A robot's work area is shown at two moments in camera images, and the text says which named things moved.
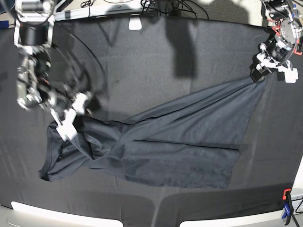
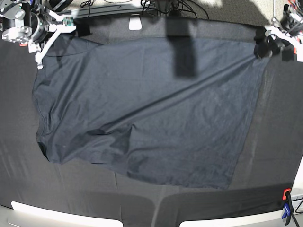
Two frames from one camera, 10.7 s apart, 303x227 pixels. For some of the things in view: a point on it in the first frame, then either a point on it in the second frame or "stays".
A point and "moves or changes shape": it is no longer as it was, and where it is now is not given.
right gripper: x=264 y=61 -> x=275 y=28
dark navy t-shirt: x=193 y=144 moves or changes shape
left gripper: x=35 y=87 -> x=40 y=44
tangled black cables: x=158 y=6 stays
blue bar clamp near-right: x=288 y=209 stays
